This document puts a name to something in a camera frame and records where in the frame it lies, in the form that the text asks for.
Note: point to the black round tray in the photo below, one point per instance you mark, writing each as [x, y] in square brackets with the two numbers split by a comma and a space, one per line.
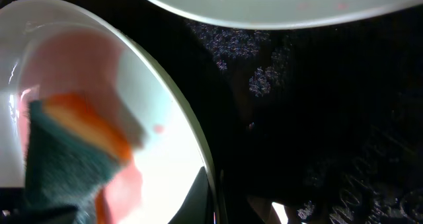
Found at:
[328, 118]

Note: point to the green orange sponge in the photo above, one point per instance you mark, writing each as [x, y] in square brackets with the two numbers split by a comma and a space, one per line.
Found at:
[72, 154]

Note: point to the light blue plate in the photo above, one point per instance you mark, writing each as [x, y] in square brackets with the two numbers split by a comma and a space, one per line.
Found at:
[281, 14]
[51, 47]

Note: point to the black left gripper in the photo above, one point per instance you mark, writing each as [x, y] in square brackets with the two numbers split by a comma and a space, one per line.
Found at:
[57, 215]

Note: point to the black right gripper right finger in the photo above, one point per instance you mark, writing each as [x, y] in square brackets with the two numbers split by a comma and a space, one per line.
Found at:
[233, 204]

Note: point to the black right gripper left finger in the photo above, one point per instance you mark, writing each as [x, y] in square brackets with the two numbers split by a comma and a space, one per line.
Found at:
[197, 206]

